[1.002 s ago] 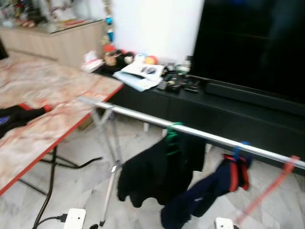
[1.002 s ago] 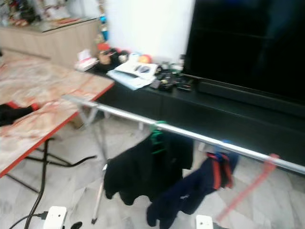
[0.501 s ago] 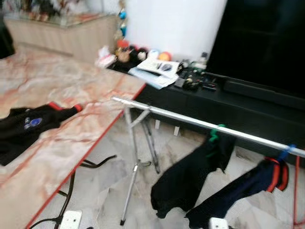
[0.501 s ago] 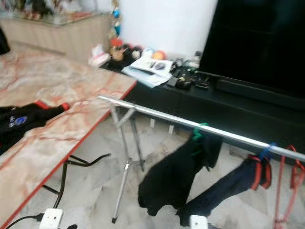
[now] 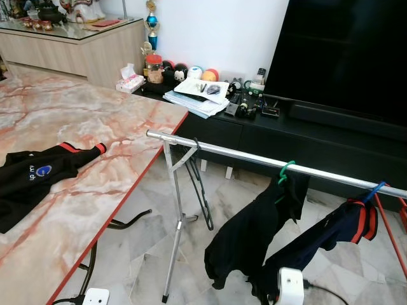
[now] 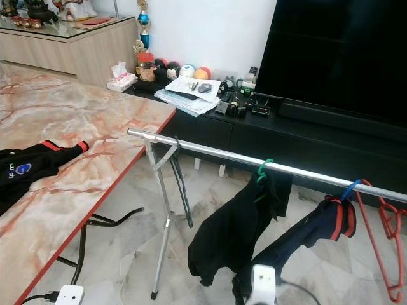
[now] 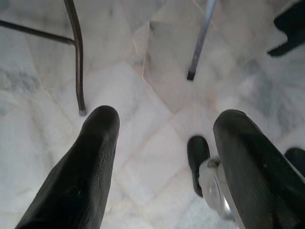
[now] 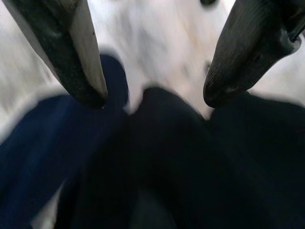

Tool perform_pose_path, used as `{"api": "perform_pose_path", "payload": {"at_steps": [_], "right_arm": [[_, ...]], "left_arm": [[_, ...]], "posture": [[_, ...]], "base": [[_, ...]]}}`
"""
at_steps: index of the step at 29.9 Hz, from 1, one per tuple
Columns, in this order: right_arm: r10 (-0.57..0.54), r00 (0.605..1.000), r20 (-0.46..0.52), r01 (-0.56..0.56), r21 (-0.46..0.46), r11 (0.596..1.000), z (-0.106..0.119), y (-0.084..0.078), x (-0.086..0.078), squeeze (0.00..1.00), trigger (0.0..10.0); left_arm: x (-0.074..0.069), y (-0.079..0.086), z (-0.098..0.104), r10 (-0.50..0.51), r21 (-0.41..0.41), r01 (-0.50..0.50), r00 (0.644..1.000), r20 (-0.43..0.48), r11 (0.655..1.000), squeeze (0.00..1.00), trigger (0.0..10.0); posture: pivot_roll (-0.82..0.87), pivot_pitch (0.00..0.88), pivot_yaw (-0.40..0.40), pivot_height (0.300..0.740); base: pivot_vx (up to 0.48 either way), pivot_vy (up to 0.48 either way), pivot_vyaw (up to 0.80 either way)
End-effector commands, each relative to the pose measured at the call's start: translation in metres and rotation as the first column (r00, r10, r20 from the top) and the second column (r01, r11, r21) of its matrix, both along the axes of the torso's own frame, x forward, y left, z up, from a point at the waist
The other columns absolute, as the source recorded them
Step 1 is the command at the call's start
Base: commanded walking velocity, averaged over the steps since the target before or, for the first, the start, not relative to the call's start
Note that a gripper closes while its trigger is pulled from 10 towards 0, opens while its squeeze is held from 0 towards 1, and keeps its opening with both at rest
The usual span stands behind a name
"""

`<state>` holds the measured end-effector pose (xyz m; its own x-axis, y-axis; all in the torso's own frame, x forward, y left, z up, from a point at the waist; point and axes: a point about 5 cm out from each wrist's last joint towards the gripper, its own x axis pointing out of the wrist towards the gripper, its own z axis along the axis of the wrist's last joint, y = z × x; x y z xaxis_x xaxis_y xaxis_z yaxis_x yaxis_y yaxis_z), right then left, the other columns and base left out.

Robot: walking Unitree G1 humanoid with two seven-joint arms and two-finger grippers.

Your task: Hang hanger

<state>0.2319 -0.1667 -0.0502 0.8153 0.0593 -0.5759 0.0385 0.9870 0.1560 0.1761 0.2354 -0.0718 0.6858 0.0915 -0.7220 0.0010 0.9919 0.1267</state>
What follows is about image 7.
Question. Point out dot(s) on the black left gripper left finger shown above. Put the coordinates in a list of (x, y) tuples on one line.
[(78, 179)]

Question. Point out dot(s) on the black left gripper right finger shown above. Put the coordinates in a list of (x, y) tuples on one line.
[(262, 179)]

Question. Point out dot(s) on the black garment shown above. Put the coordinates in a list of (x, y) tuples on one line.
[(293, 23)]

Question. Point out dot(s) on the robot right leg black foot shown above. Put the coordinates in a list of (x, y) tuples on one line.
[(297, 157)]

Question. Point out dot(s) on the silver metal clothes rack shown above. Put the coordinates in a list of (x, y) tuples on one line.
[(201, 40)]

